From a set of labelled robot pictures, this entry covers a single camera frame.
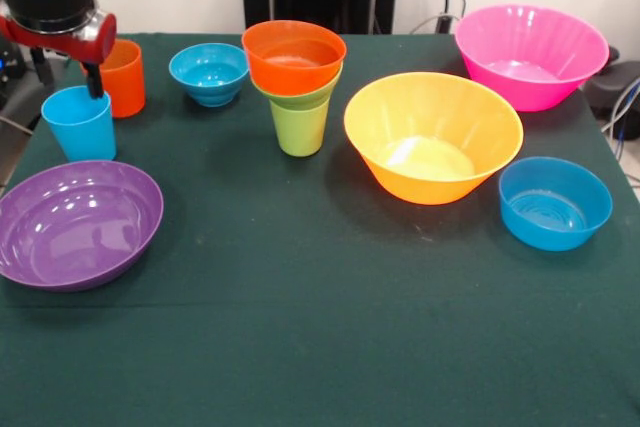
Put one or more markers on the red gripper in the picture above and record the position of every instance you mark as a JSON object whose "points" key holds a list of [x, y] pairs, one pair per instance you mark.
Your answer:
{"points": [[100, 42]]}

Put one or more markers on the blue plastic cup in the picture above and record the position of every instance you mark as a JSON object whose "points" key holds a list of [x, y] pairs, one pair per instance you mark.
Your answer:
{"points": [[82, 132]]}

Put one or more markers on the orange round bowl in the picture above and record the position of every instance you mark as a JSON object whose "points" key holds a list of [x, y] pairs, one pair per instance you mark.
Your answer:
{"points": [[280, 77]]}

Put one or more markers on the green stepped bowl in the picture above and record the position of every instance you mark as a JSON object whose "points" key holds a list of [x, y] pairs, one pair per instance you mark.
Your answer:
{"points": [[300, 97]]}

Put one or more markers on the black computer case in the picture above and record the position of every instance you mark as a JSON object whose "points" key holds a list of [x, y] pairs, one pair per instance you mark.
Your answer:
{"points": [[12, 72]]}

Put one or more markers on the orange plastic cup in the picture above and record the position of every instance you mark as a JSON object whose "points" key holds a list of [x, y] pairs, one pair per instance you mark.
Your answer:
{"points": [[125, 87]]}

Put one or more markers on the light blue stepped bowl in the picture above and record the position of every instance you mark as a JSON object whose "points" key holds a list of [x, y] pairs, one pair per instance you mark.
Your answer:
{"points": [[210, 72]]}

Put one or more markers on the large purple bowl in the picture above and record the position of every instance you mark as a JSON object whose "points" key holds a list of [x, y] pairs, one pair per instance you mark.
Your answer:
{"points": [[75, 227]]}

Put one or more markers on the green plastic cup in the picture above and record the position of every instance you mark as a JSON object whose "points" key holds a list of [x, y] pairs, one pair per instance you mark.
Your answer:
{"points": [[300, 132]]}

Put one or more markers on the large yellow-orange bowl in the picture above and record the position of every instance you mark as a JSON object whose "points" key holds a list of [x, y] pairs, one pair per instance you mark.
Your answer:
{"points": [[430, 122]]}

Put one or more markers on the black power adapter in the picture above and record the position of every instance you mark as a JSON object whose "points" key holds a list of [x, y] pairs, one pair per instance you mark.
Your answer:
{"points": [[443, 23]]}

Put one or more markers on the dark green tablecloth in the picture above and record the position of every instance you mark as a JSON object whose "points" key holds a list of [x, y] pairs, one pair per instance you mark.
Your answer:
{"points": [[350, 347]]}

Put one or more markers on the large pink bowl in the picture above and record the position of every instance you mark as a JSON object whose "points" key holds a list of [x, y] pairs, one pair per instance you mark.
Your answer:
{"points": [[530, 47]]}

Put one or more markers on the blue round bowl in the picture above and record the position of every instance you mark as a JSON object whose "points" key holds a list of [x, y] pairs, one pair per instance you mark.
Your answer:
{"points": [[555, 217]]}

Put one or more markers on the black equipment base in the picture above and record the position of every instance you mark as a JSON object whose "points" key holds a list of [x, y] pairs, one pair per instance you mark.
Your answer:
{"points": [[617, 84]]}

